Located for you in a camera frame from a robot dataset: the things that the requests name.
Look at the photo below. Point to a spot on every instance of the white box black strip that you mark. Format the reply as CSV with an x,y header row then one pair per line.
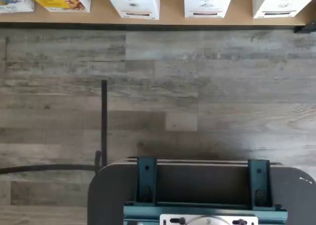
x,y
281,1

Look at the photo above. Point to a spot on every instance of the teal metal bracket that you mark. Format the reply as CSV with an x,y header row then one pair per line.
x,y
146,178
259,183

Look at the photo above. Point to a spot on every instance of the white box yellow strip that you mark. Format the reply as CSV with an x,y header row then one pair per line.
x,y
133,0

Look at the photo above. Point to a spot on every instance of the black metal shelf frame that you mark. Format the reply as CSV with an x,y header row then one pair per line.
x,y
304,28

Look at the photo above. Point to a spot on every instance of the teal metal base frame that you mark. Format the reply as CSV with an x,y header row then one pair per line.
x,y
138,212

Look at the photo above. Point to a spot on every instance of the gray robot base plate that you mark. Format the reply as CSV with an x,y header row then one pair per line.
x,y
202,183

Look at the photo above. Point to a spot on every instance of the white box pink strip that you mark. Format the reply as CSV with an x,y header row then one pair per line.
x,y
208,0

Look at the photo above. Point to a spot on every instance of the black vertical pole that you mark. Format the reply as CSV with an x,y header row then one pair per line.
x,y
104,123

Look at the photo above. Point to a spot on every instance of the wooden shelf board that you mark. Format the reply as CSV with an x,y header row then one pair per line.
x,y
172,21

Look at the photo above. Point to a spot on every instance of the blue flax plus oatmeal box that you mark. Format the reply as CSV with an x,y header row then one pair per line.
x,y
14,0

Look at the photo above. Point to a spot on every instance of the white mounting plate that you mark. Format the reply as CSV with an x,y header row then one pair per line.
x,y
172,220

